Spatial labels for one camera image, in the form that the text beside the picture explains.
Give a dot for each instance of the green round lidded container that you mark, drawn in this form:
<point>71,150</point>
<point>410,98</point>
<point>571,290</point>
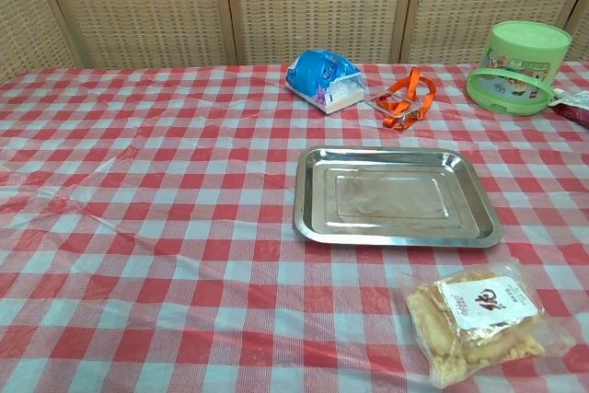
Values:
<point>517,68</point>

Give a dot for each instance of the woven bamboo folding screen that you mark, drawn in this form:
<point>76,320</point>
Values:
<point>294,6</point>

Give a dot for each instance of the dark red packet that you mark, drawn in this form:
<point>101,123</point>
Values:
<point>575,107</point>

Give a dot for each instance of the red white checkered tablecloth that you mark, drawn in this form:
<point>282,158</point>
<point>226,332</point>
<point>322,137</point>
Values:
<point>161,250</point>

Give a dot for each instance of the blue tissue pack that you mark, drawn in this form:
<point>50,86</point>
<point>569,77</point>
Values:
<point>317,77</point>

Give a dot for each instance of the silver rectangular metal tray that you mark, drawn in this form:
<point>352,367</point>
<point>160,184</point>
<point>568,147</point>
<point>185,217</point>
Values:
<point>396,197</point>

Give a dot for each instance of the clear plastic bag of snacks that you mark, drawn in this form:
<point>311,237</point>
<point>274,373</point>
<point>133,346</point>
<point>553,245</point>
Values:
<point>478,324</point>

